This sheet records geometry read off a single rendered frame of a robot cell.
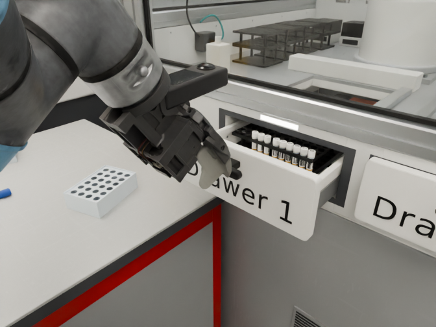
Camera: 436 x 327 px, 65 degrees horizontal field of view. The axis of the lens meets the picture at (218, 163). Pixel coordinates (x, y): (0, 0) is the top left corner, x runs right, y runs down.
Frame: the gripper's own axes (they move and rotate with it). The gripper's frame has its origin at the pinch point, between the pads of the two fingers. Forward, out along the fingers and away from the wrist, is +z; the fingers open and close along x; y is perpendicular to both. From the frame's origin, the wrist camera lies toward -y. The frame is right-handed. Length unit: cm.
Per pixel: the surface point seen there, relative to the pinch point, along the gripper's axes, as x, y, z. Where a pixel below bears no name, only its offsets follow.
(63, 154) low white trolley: -52, 11, 11
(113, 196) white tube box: -22.6, 12.7, 7.5
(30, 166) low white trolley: -52, 18, 7
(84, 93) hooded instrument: -80, -11, 20
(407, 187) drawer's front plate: 23.5, -11.2, 9.5
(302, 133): 5.1, -14.1, 8.5
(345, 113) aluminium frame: 12.0, -17.0, 3.9
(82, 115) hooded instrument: -82, -5, 26
